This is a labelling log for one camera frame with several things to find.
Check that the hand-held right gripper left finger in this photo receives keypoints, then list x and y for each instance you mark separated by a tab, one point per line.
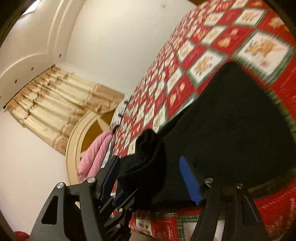
108	177

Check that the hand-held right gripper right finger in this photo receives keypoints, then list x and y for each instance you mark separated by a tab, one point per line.
189	180

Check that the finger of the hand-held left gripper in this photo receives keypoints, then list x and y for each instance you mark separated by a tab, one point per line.
119	199
119	217

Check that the black pants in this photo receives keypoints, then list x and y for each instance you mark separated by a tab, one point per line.
231	127

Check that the folded pink blanket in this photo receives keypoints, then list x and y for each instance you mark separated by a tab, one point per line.
92	157

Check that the cream and brown headboard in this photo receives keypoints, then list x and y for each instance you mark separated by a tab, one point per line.
74	139

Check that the white patterned pillow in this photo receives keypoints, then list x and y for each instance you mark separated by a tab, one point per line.
118	113

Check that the beige patterned curtain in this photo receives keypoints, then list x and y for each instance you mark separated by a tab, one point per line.
50	104

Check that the pile of dark and red clothes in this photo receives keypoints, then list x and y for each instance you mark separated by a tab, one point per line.
20	236

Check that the red patchwork printed quilt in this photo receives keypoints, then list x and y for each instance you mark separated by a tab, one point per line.
208	64

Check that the dark curtain rod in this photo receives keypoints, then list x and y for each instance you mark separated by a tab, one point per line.
5	106

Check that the ceiling light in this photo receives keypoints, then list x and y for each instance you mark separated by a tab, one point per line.
32	8

